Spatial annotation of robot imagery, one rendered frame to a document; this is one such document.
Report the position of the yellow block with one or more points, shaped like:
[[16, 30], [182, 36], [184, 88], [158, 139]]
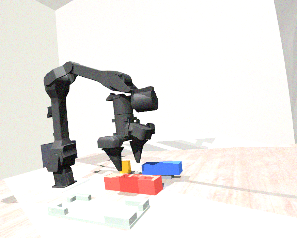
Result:
[[126, 168]]

